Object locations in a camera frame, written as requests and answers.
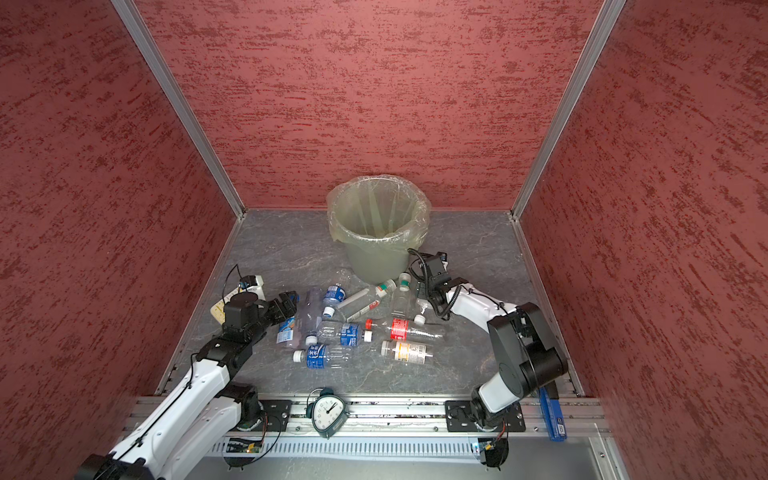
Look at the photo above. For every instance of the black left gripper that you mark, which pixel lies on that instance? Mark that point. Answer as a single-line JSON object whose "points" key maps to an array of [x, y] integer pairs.
{"points": [[289, 306]]}

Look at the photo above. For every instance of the clear crushed plastic bottle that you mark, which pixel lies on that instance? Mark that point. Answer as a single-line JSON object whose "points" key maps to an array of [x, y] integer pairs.
{"points": [[300, 330]]}

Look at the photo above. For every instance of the blue label bottle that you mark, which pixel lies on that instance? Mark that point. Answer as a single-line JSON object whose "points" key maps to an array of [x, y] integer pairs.
{"points": [[332, 300], [350, 335], [323, 357]]}

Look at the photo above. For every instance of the yellow label white cap bottle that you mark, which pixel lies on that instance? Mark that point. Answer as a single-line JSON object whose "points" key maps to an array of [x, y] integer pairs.
{"points": [[408, 352]]}

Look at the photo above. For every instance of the green cap slim bottle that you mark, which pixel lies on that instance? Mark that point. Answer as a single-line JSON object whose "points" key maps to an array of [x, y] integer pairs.
{"points": [[364, 300]]}

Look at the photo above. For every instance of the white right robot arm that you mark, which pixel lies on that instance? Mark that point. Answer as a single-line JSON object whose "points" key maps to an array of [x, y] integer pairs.
{"points": [[526, 350]]}

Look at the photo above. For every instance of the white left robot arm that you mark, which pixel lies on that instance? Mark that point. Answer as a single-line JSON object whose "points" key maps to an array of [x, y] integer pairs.
{"points": [[206, 404]]}

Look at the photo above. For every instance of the clear green bin liner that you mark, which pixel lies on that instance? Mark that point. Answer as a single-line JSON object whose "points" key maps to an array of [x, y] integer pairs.
{"points": [[378, 212]]}

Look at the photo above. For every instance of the beige calculator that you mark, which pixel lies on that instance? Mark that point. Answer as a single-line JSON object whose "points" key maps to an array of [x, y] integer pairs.
{"points": [[217, 311]]}

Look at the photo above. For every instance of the red label bottle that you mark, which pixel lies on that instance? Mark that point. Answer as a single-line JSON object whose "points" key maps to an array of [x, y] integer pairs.
{"points": [[405, 330]]}

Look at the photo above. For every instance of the green heart alarm clock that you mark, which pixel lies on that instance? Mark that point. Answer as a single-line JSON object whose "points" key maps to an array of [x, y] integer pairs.
{"points": [[327, 413]]}

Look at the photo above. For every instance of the blue tool right edge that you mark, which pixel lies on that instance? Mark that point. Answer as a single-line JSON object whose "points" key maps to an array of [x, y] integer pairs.
{"points": [[552, 413]]}

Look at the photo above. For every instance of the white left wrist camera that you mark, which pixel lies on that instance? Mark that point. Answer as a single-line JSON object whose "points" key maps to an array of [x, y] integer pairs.
{"points": [[252, 284]]}

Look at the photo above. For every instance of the aluminium front rail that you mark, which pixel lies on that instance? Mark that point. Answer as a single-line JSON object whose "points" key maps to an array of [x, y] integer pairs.
{"points": [[410, 428]]}

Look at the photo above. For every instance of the aluminium right corner post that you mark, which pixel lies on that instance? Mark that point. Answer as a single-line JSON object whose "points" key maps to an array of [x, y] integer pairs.
{"points": [[599, 34]]}

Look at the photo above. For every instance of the aluminium corner post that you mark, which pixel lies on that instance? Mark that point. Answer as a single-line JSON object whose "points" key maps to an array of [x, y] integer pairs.
{"points": [[599, 34], [131, 18]]}

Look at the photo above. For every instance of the aluminium left corner post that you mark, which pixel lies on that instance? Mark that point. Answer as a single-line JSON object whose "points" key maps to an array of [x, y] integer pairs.
{"points": [[131, 18]]}

